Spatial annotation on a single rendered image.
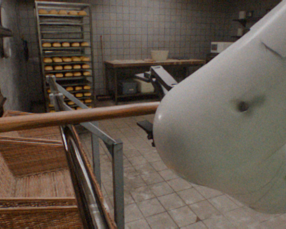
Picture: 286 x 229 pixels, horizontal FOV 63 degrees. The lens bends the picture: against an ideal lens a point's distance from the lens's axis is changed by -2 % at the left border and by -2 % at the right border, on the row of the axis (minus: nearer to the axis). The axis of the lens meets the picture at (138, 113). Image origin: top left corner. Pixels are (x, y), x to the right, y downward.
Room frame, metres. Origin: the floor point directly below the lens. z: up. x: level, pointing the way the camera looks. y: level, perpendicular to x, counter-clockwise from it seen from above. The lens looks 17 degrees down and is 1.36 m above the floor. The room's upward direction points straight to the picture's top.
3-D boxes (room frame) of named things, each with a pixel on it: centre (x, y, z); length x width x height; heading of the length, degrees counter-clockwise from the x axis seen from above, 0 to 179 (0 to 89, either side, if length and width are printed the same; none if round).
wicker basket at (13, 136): (1.55, 0.69, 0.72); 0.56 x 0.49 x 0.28; 22
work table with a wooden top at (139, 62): (5.57, -0.38, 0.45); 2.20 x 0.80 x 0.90; 112
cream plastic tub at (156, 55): (5.70, -0.49, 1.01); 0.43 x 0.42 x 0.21; 112
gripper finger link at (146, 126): (0.57, -0.02, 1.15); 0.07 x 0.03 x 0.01; 26
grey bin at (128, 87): (5.31, 0.27, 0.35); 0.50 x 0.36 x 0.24; 22
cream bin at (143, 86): (5.46, -0.12, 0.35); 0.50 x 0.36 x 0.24; 23
